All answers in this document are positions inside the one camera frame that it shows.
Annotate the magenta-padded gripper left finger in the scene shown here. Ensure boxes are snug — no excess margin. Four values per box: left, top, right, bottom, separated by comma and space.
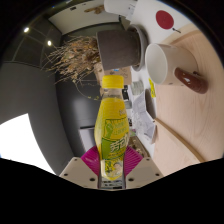
59, 145, 102, 190

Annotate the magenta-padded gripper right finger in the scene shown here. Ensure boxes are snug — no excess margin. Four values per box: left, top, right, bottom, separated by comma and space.
123, 145, 164, 190

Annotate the yellow drink bottle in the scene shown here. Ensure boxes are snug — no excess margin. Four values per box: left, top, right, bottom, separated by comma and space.
94, 74, 131, 181

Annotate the brown clay sculpture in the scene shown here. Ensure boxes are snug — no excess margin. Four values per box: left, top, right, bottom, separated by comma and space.
128, 134, 151, 158

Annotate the long ceiling light strip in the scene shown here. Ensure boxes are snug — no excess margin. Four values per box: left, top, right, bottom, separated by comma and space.
0, 113, 56, 175

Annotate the yellow tag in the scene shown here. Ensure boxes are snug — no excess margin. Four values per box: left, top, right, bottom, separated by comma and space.
148, 77, 157, 99

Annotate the white tape roll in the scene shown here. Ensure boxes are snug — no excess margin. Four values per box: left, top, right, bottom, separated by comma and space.
130, 79, 145, 97

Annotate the dried plant in grey pot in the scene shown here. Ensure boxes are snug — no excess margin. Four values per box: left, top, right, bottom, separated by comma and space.
43, 29, 141, 99

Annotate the wooden figure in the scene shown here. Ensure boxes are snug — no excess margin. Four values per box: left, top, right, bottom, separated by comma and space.
83, 4, 106, 15

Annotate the white chair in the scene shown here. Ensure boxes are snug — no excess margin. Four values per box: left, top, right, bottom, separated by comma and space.
103, 0, 138, 18

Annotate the cream mug with brown handle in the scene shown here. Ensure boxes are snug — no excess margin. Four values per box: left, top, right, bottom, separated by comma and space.
144, 42, 209, 95

